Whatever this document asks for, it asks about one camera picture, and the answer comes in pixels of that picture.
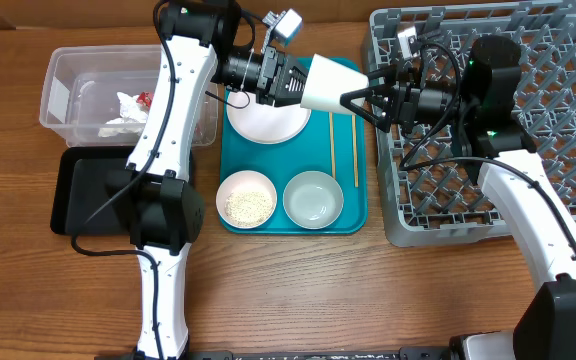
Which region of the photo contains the teal serving tray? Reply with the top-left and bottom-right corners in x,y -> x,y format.
220,103 -> 368,235

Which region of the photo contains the wooden chopstick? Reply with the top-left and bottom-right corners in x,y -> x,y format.
351,115 -> 359,188
328,112 -> 336,179

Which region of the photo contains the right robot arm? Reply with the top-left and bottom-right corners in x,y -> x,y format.
340,35 -> 576,359

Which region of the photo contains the white paper cup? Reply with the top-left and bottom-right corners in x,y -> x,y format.
300,54 -> 369,115

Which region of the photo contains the red snack wrapper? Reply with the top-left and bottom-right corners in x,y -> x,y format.
136,92 -> 153,109

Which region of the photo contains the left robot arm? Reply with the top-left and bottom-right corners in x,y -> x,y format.
106,1 -> 307,359

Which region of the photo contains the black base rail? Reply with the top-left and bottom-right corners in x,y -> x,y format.
95,332 -> 539,360

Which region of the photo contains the large white plate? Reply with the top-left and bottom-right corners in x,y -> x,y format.
226,92 -> 311,145

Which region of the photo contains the grey dishwasher rack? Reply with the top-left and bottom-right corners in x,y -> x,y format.
362,1 -> 576,247

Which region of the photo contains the small white rice bowl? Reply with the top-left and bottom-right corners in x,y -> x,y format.
216,170 -> 278,230

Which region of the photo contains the left wooden chopstick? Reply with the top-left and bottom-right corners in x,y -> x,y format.
328,112 -> 336,179

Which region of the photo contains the pile of white rice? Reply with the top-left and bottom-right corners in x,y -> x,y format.
225,191 -> 274,227

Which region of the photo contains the black plastic tray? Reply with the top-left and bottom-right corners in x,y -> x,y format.
50,146 -> 204,251

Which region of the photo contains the clear plastic bin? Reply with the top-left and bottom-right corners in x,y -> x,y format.
39,44 -> 219,148

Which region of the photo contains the white napkin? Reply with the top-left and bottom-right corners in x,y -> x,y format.
98,92 -> 150,138

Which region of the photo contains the right wooden chopstick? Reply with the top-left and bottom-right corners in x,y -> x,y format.
351,115 -> 359,188

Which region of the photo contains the grey-rimmed white bowl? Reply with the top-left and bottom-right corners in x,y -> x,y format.
283,171 -> 344,230

